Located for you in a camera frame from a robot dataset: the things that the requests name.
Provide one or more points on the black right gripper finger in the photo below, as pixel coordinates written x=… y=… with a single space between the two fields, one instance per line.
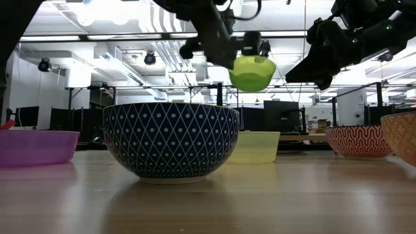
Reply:
x=315 y=70
x=325 y=83

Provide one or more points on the dark office partition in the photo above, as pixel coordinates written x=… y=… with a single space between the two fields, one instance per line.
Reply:
x=76 y=125

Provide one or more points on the yellow translucent plastic bowl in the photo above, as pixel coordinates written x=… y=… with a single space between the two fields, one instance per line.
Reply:
x=260 y=148

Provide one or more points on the wooden shelf with black posts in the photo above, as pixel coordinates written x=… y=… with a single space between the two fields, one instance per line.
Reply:
x=302 y=137

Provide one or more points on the navy diamond-pattern ceramic bowl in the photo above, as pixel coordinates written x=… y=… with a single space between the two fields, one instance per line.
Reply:
x=170 y=143

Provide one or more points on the orange patterned ceramic bowl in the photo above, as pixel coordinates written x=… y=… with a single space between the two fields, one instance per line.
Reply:
x=403 y=136

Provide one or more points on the red object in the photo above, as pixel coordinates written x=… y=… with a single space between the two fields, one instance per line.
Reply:
x=8 y=124

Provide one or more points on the green plastic bowl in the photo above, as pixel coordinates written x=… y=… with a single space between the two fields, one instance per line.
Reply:
x=252 y=78

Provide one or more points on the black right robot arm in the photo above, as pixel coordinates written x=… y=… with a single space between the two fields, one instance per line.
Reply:
x=390 y=26

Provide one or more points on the cardboard box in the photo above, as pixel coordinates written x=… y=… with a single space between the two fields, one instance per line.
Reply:
x=322 y=123

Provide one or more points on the black ceiling spot camera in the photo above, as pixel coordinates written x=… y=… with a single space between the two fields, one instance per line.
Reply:
x=44 y=65
x=385 y=57
x=149 y=58

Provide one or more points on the purple plastic bowl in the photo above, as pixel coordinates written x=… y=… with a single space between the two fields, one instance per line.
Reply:
x=35 y=148

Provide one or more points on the large dark monitor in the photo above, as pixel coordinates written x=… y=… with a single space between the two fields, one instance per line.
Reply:
x=279 y=115

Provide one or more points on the red wave-pattern ceramic bowl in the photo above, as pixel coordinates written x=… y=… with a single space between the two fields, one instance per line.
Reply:
x=357 y=141

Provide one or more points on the black computer monitor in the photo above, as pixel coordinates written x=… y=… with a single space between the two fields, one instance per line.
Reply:
x=26 y=116

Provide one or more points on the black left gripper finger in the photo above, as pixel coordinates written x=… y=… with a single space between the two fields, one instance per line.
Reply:
x=234 y=63
x=251 y=42

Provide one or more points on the white cabinet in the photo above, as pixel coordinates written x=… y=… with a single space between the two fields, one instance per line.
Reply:
x=351 y=107

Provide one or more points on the black overhead frame bar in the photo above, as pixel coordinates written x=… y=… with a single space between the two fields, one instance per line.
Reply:
x=97 y=40

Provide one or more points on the black hanging camera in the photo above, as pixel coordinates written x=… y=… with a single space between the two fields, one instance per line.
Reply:
x=265 y=48

